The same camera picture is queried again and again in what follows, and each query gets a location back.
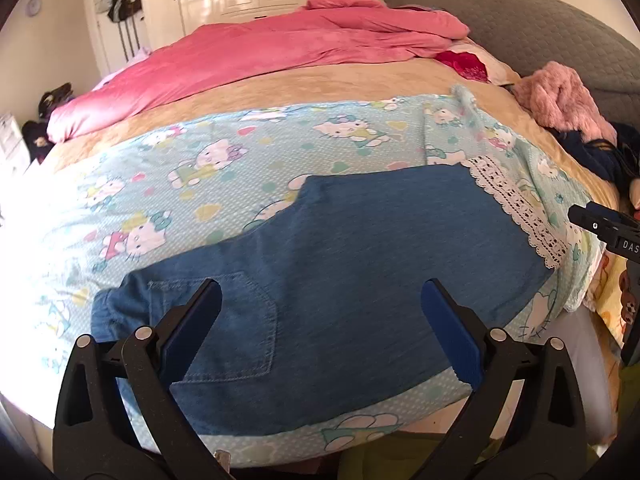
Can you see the grey quilted headboard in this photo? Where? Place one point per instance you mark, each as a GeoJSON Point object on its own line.
{"type": "Point", "coordinates": [526, 34]}

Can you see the Hello Kitty blue bed sheet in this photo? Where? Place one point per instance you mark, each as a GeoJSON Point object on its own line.
{"type": "Point", "coordinates": [200, 182]}

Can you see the round wall clock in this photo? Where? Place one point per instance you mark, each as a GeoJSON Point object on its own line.
{"type": "Point", "coordinates": [33, 8]}

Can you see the white drawer unit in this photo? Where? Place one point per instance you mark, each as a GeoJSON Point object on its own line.
{"type": "Point", "coordinates": [14, 152]}

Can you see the pink duvet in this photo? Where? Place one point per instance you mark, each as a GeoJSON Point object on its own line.
{"type": "Point", "coordinates": [321, 32]}

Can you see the pink fluffy garment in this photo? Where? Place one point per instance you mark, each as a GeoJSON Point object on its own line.
{"type": "Point", "coordinates": [557, 98]}

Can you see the olive green clothing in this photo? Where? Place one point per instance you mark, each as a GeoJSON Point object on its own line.
{"type": "Point", "coordinates": [390, 454]}

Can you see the beige bed blanket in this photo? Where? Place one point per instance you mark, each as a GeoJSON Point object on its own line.
{"type": "Point", "coordinates": [345, 82]}

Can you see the bags hanging on door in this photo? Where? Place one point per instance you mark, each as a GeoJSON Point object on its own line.
{"type": "Point", "coordinates": [118, 11]}

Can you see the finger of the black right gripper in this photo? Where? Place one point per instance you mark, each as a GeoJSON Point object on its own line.
{"type": "Point", "coordinates": [595, 218]}

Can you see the red patterned pillow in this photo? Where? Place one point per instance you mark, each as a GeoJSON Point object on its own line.
{"type": "Point", "coordinates": [465, 64]}

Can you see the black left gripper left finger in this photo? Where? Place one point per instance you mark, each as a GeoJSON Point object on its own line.
{"type": "Point", "coordinates": [116, 418]}

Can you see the blue denim pants lace hem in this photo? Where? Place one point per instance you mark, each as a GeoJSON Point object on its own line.
{"type": "Point", "coordinates": [321, 308]}

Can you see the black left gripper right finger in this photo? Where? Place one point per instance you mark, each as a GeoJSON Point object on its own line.
{"type": "Point", "coordinates": [524, 418]}

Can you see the dark navy garment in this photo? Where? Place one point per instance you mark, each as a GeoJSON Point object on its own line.
{"type": "Point", "coordinates": [618, 164]}

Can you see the black bag on floor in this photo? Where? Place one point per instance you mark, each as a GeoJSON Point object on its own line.
{"type": "Point", "coordinates": [34, 132]}

